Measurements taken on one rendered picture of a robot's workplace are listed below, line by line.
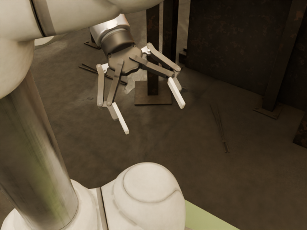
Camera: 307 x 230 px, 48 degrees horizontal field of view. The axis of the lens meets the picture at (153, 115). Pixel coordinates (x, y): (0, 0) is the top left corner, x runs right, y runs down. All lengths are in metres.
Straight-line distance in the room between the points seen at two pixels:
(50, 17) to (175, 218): 0.56
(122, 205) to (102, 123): 1.08
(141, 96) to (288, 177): 0.84
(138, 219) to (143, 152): 0.92
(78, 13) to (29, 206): 0.36
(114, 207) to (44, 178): 0.26
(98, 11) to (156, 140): 1.42
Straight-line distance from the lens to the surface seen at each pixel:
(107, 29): 0.79
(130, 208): 0.71
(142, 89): 1.93
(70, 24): 0.29
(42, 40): 0.80
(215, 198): 1.49
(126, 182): 0.73
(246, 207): 1.50
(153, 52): 0.79
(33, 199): 0.55
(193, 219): 1.00
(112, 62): 0.79
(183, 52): 2.13
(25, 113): 0.40
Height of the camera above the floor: 1.24
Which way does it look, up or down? 44 degrees down
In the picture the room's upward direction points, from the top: straight up
